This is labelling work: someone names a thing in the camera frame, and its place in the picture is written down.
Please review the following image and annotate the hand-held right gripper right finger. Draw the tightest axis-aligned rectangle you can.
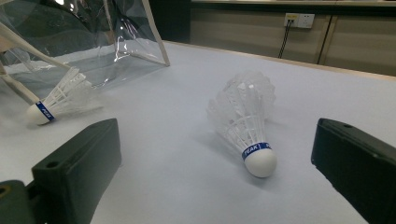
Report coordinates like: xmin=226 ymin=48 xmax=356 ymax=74
xmin=311 ymin=118 xmax=396 ymax=224

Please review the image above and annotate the white feather shuttlecock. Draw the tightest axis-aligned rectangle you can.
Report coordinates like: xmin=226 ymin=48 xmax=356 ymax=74
xmin=26 ymin=66 xmax=105 ymax=126
xmin=206 ymin=71 xmax=278 ymax=179

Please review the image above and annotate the black power cable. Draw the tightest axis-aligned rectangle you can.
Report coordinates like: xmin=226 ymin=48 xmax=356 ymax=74
xmin=277 ymin=20 xmax=294 ymax=60

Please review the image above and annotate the white table cover sheet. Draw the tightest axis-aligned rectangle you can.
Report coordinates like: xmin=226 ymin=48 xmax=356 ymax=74
xmin=0 ymin=40 xmax=396 ymax=224

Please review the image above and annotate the clear plastic tote bag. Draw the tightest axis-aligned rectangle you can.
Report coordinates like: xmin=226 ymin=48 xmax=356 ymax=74
xmin=0 ymin=0 xmax=171 ymax=105

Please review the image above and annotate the white wall socket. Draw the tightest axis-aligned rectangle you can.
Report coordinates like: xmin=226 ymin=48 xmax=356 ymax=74
xmin=283 ymin=12 xmax=316 ymax=30

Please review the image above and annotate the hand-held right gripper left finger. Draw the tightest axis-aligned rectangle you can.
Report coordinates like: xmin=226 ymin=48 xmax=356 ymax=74
xmin=31 ymin=118 xmax=122 ymax=224

